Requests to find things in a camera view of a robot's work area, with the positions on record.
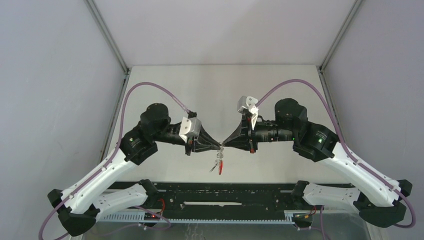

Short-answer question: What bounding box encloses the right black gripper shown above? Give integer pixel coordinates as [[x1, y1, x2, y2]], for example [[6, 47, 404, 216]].
[[223, 115, 296, 154]]

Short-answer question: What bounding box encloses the red handled keyring holder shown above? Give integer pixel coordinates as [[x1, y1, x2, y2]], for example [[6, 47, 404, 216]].
[[209, 146, 224, 175]]

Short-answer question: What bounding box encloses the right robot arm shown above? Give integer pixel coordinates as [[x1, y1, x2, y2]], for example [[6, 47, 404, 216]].
[[223, 97, 412, 228]]

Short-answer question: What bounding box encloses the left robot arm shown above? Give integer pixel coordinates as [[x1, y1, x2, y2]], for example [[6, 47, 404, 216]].
[[47, 103, 221, 237]]

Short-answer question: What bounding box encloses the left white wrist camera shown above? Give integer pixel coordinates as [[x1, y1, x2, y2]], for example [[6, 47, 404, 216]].
[[178, 117, 202, 141]]

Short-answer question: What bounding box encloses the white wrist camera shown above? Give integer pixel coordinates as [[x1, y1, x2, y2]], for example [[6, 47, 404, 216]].
[[178, 117, 202, 141], [237, 95, 259, 130]]

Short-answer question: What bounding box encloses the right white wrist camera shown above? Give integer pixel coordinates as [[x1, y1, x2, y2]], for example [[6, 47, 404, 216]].
[[237, 95, 259, 130]]

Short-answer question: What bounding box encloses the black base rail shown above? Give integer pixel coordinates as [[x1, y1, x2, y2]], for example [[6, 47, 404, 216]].
[[105, 180, 319, 221]]

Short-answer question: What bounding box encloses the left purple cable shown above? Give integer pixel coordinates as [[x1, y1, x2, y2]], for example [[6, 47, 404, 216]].
[[38, 81, 196, 240]]

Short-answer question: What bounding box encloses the purple cable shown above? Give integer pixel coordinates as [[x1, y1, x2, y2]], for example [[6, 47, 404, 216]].
[[38, 81, 196, 240], [255, 78, 417, 229]]

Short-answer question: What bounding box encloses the white slotted cable duct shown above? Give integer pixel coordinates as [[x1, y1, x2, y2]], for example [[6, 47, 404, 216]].
[[99, 211, 300, 225]]

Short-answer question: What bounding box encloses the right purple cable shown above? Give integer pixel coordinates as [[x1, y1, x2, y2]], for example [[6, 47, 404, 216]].
[[255, 78, 417, 229]]

